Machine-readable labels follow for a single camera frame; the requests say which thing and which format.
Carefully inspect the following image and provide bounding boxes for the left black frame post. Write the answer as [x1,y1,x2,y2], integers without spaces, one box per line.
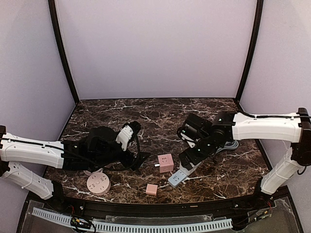
[48,0,80,105]

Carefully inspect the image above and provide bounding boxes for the pink flat charger plug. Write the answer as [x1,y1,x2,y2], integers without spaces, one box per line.
[145,184,158,196]

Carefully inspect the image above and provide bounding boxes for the grey cable duct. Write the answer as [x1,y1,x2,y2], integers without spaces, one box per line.
[94,219,233,233]
[32,207,71,227]

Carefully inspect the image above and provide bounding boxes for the pink round power socket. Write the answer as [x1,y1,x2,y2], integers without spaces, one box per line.
[86,172,111,196]

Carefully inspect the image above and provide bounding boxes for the pink cube socket adapter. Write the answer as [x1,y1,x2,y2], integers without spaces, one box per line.
[154,154,174,173]

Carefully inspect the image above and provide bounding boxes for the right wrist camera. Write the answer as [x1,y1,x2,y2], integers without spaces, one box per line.
[177,127,196,148]

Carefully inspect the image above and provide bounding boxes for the right grey cable duct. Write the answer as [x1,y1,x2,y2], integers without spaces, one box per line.
[94,219,233,233]

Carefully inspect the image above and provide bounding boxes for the right black frame post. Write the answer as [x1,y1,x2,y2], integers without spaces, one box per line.
[234,0,264,105]

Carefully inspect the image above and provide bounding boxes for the blue power strip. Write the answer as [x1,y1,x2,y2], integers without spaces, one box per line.
[168,169,189,188]

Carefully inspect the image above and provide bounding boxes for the black frame post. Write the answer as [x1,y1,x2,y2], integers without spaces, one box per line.
[234,0,264,105]
[48,0,80,105]

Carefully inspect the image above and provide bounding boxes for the white cube socket adapter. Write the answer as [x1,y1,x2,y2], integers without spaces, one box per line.
[184,162,201,176]

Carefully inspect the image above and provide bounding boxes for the left grey cable duct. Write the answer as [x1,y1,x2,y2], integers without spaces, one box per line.
[32,207,71,227]

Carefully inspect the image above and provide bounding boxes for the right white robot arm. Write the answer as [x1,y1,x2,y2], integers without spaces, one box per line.
[177,108,311,196]

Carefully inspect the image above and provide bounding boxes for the small circuit board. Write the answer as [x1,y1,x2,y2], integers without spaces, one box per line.
[70,217,92,229]

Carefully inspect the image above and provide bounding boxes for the black front rail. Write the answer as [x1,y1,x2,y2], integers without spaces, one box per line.
[29,186,290,219]

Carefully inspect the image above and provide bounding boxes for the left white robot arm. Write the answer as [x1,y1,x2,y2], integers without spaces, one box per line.
[0,121,151,202]

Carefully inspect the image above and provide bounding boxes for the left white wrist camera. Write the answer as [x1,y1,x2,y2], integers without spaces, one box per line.
[116,121,141,151]

